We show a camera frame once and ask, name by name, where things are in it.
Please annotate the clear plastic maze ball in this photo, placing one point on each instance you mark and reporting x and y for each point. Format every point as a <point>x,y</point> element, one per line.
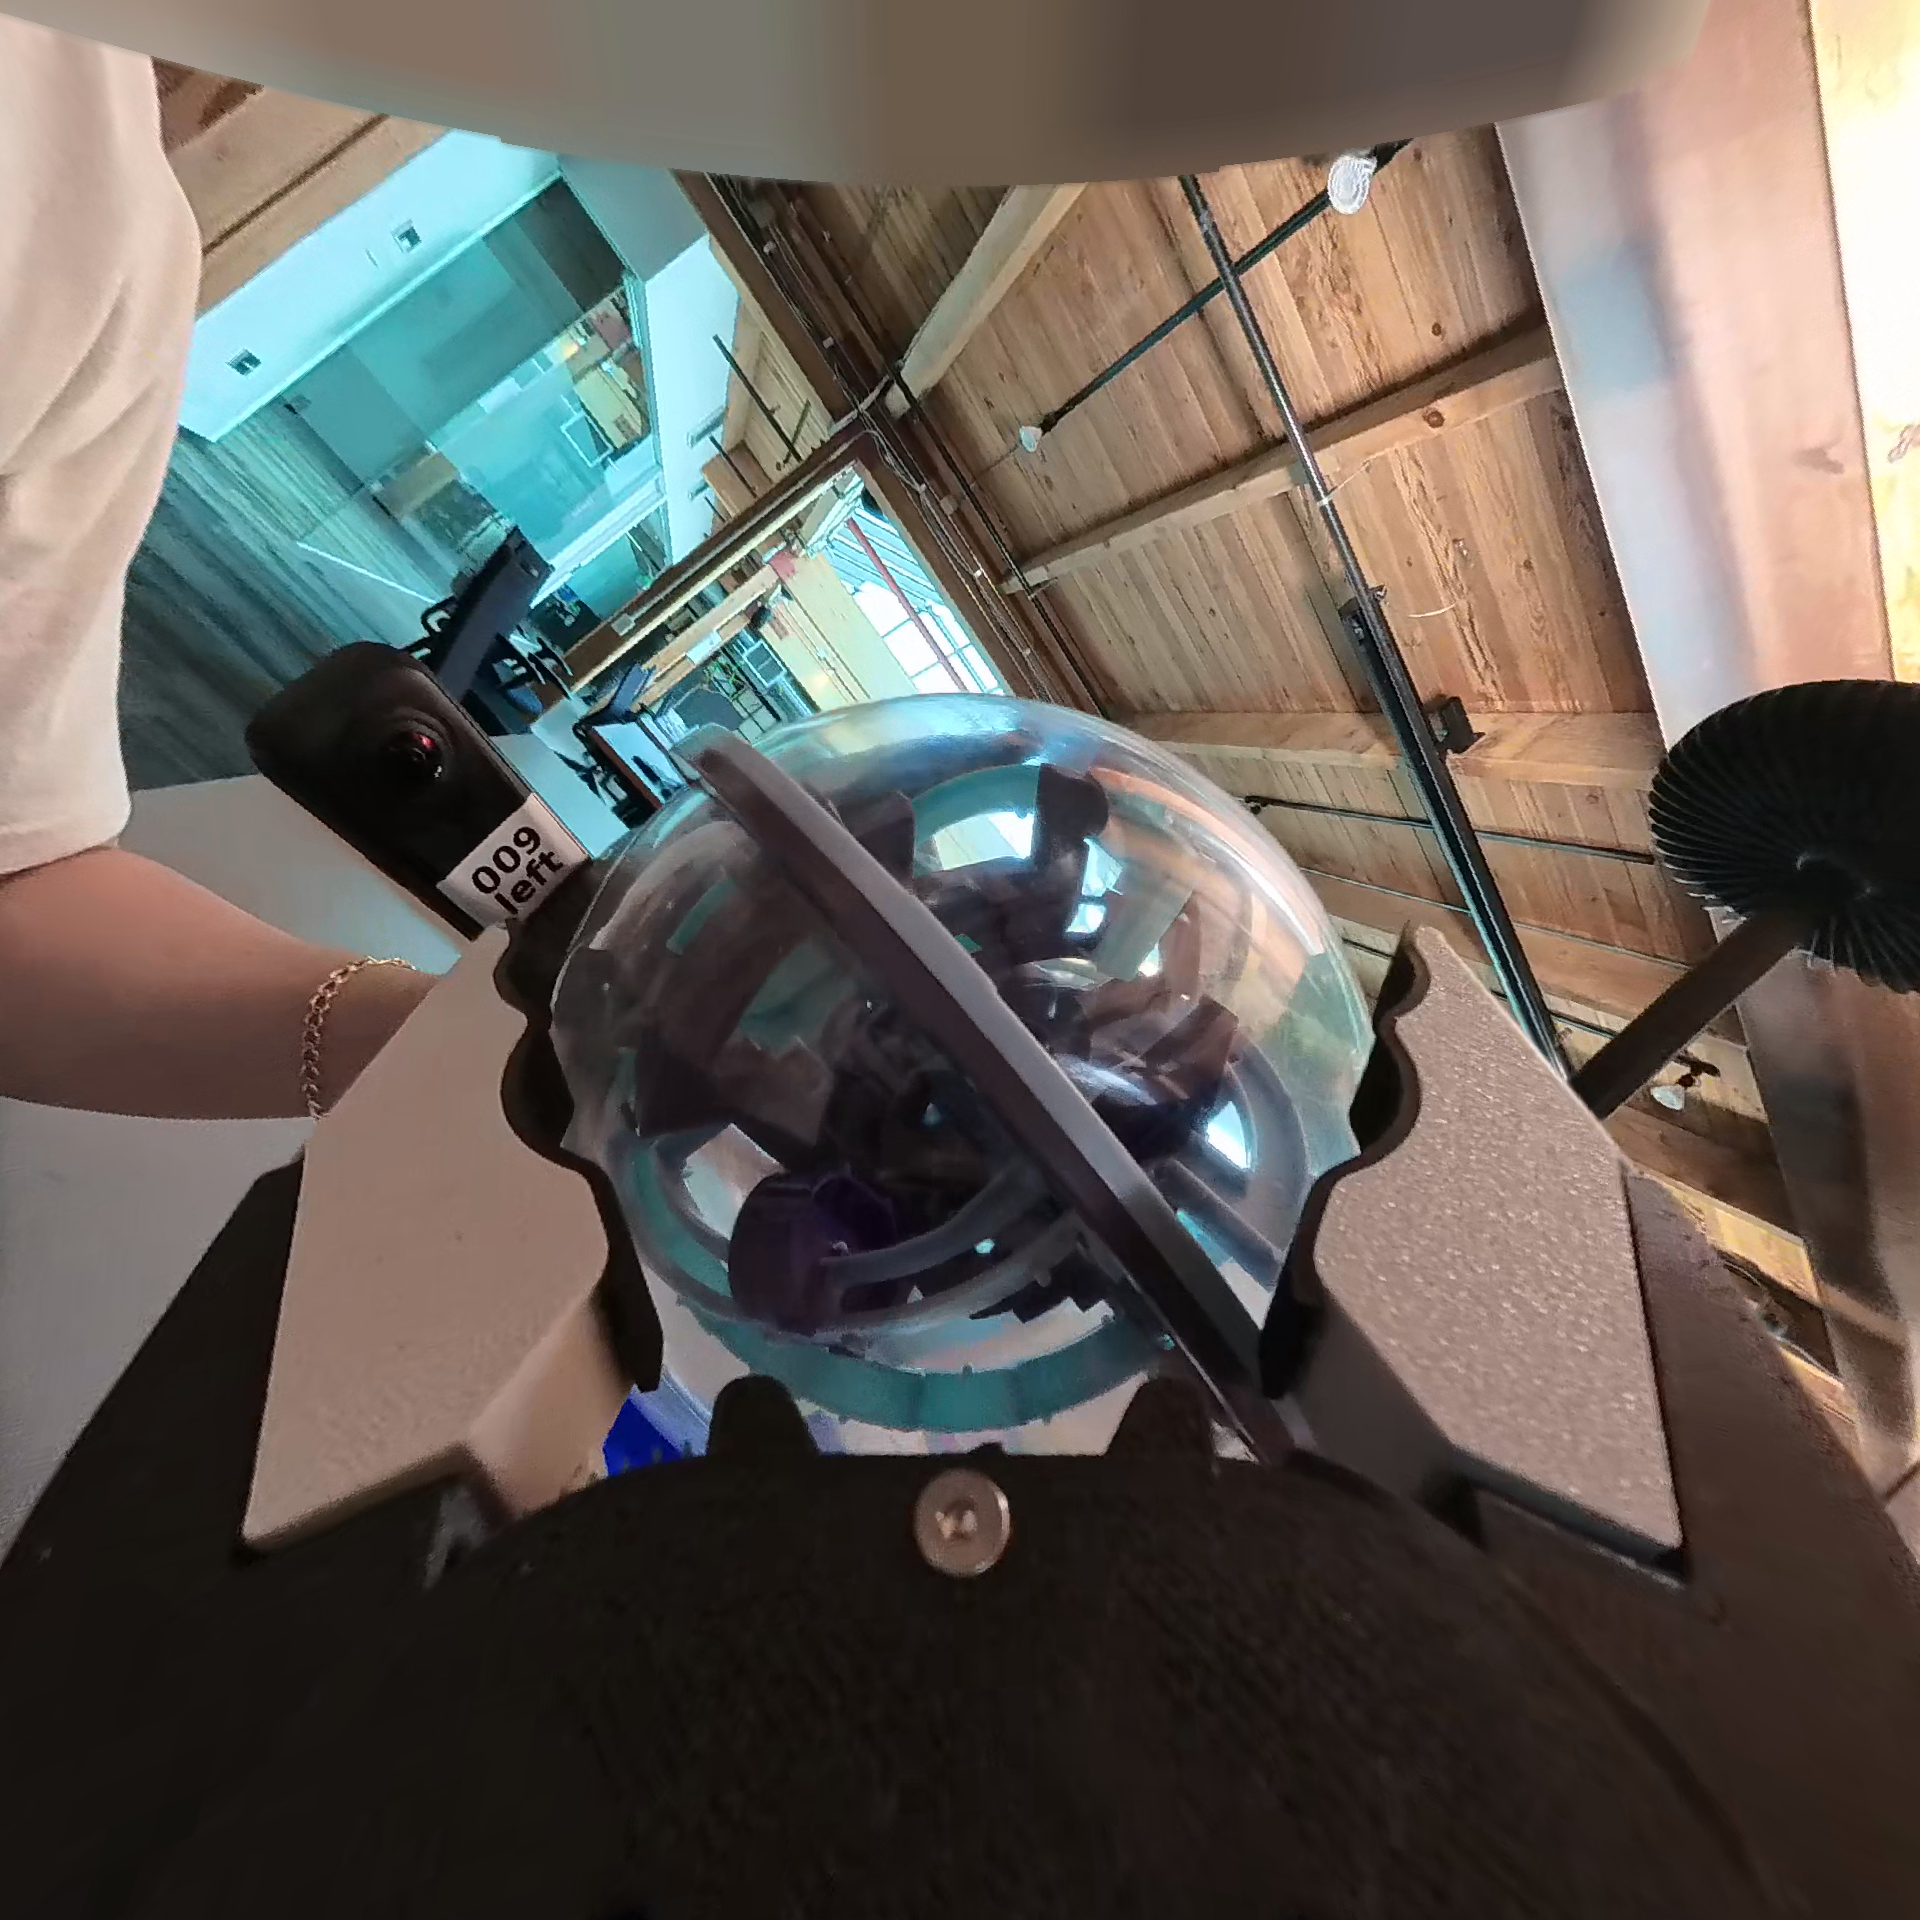
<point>961,1050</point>

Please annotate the blue plastic bin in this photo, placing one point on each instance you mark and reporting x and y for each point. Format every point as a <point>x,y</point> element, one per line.
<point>652,1432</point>

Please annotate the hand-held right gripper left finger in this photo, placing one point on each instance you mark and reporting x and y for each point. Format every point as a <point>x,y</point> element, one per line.
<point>421,1306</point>

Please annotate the black floor lamp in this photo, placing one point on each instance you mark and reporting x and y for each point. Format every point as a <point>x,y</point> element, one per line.
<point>1801,823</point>

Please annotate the person's white shirt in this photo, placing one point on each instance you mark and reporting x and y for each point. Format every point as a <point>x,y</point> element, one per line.
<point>75,449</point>

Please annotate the person's left forearm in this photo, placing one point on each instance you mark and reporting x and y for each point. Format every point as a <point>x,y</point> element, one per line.
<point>164,990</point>

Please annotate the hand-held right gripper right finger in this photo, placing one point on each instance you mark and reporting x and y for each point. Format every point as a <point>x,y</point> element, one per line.
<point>1501,1306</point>

